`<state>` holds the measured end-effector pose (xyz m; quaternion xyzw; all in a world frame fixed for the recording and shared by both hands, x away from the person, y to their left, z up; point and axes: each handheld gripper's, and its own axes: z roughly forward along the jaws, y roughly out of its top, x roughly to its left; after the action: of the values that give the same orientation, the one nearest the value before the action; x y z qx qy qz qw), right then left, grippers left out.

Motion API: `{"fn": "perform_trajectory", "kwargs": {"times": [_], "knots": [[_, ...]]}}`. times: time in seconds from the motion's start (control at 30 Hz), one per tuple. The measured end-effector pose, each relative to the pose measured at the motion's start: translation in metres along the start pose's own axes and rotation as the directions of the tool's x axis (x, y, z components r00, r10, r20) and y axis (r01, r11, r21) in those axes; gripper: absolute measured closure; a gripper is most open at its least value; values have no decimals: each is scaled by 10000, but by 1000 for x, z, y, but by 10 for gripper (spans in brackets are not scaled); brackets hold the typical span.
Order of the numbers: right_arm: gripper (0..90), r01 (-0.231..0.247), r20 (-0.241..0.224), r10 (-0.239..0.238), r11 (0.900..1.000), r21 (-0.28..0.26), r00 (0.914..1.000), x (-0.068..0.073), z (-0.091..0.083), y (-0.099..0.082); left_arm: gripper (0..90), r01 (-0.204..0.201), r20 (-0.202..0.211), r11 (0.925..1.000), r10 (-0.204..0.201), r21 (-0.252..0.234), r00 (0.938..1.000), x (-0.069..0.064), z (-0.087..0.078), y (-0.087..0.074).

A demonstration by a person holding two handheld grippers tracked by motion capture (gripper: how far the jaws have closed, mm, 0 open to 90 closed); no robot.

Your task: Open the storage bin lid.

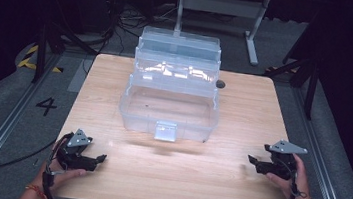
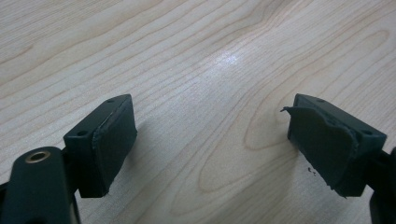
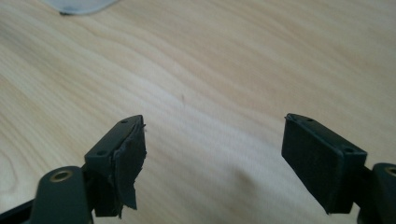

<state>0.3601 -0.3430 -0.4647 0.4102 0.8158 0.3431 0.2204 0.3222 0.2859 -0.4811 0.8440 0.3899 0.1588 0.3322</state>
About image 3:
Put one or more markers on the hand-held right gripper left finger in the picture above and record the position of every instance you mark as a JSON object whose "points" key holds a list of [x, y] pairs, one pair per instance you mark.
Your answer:
{"points": [[118, 165]]}

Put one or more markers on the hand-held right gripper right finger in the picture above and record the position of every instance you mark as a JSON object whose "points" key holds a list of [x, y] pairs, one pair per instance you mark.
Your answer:
{"points": [[323, 161]]}

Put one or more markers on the grey cloth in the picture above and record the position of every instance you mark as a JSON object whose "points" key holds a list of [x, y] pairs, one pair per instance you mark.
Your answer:
{"points": [[79, 6]]}

